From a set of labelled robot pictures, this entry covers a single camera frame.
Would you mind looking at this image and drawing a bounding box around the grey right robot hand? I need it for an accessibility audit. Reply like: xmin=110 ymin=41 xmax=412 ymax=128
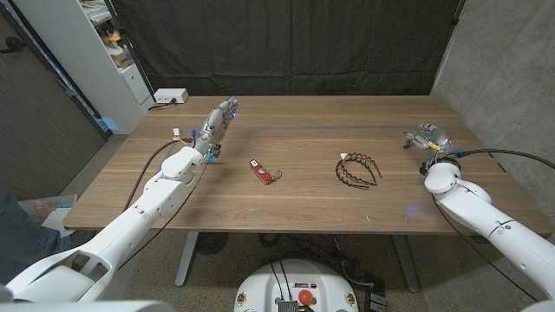
xmin=403 ymin=123 xmax=454 ymax=161

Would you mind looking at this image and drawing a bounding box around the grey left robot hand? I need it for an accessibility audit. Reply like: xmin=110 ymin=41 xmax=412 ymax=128
xmin=193 ymin=95 xmax=239 ymax=165

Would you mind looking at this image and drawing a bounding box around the black wavy toothed headband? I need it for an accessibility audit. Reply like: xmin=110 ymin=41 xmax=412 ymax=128
xmin=335 ymin=152 xmax=383 ymax=191

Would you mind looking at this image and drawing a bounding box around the white power socket box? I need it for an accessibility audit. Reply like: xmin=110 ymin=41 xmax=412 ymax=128
xmin=153 ymin=88 xmax=190 ymax=105

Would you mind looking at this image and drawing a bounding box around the red pocket knife with keyring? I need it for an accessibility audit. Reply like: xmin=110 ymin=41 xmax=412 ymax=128
xmin=249 ymin=159 xmax=284 ymax=185

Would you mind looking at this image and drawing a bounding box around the black curtain backdrop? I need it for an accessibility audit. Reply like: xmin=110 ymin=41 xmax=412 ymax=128
xmin=110 ymin=0 xmax=465 ymax=97

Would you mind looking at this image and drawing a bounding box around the cardboard box with blue tape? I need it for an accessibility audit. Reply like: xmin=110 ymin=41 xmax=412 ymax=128
xmin=113 ymin=46 xmax=134 ymax=68

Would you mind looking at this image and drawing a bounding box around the black round fan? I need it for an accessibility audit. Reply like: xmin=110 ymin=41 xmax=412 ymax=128
xmin=195 ymin=232 xmax=230 ymax=256

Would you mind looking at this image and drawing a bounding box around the grey table leg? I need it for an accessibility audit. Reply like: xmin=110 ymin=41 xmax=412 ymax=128
xmin=174 ymin=231 xmax=200 ymax=288
xmin=389 ymin=235 xmax=421 ymax=294

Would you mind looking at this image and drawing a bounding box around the yellow toy figure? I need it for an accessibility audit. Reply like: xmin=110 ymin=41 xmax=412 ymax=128
xmin=103 ymin=29 xmax=122 ymax=48

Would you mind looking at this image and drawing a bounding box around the white shelf cabinet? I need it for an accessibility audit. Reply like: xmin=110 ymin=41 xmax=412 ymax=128
xmin=12 ymin=0 xmax=155 ymax=135

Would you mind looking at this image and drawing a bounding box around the white robot torso base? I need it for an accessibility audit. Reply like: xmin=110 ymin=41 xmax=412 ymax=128
xmin=233 ymin=258 xmax=360 ymax=312

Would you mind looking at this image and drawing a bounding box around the person in blue jeans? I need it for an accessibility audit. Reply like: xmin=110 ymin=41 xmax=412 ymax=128
xmin=0 ymin=188 xmax=73 ymax=287

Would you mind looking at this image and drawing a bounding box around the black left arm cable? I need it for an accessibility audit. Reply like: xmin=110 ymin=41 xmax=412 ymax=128
xmin=122 ymin=138 xmax=196 ymax=213

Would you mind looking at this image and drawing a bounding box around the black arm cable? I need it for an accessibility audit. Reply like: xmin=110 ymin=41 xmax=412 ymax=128
xmin=122 ymin=138 xmax=196 ymax=213
xmin=453 ymin=147 xmax=555 ymax=171

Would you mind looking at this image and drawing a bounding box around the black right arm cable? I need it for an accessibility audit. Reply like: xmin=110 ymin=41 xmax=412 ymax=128
xmin=453 ymin=147 xmax=555 ymax=171

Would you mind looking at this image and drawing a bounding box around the black door handle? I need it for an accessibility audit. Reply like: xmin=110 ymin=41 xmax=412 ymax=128
xmin=0 ymin=36 xmax=26 ymax=54

